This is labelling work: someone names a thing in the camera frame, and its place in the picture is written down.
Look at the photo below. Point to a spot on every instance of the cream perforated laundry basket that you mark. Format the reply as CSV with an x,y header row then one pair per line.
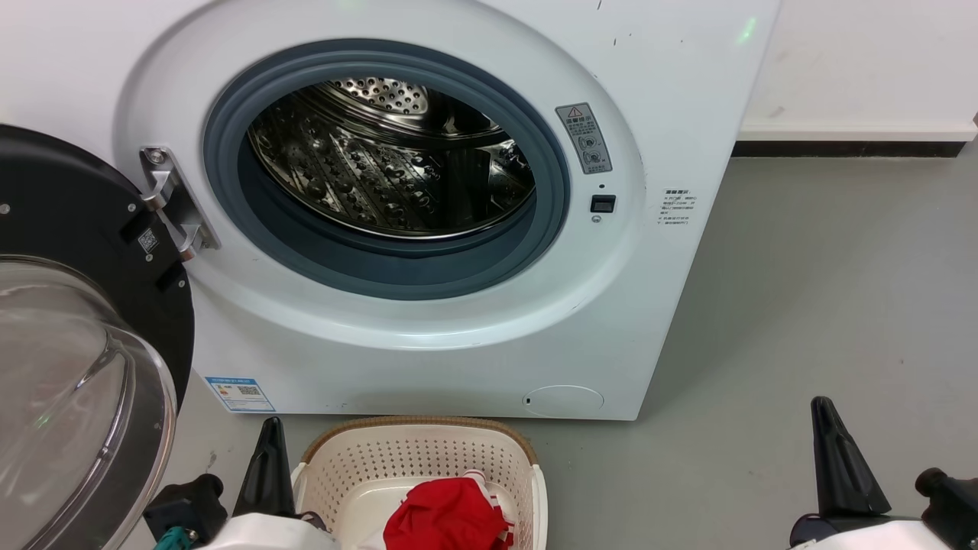
x,y
412,454

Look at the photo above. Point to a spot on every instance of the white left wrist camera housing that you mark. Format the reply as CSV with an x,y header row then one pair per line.
x,y
260,535

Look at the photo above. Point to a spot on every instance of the black door latch socket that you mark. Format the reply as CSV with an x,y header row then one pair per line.
x,y
603,204

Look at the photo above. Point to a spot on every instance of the white text sticker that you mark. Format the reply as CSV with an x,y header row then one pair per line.
x,y
676,206

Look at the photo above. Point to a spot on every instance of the blue energy label sticker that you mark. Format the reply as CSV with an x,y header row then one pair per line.
x,y
241,394

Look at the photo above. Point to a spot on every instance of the grey warning sticker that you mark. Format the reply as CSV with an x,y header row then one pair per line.
x,y
584,137

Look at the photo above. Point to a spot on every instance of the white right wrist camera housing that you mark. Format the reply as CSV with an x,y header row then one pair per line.
x,y
879,537

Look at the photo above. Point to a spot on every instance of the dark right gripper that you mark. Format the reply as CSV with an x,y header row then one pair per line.
x,y
802,528

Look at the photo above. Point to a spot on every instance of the round white filter cover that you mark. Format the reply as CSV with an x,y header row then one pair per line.
x,y
564,401

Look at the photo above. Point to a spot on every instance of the black wall baseboard strip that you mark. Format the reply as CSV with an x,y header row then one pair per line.
x,y
848,149

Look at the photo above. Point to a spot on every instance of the white QR code sticker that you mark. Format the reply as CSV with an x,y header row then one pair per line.
x,y
148,241

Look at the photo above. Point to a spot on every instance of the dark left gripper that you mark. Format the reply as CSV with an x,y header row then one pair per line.
x,y
312,519

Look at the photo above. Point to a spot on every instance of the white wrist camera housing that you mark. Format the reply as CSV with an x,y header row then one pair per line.
x,y
260,535
879,537

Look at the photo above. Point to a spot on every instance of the black washer door with glass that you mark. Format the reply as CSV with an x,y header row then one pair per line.
x,y
69,206

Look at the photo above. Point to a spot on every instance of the white front-load washing machine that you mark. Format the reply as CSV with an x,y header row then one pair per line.
x,y
428,351

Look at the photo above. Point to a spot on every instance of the silver metal door hinge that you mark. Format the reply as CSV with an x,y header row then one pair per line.
x,y
176,208

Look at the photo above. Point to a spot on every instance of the red and white garment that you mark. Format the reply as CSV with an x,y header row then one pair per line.
x,y
447,519

